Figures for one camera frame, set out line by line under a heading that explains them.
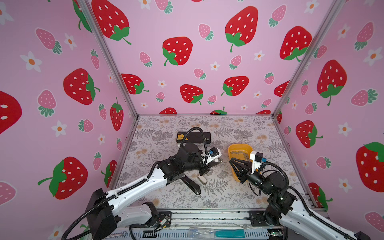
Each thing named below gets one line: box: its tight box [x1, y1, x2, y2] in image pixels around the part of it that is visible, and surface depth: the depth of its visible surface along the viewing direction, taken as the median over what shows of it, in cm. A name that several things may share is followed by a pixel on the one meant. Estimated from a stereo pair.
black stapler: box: [180, 174, 202, 195], surface depth 84 cm
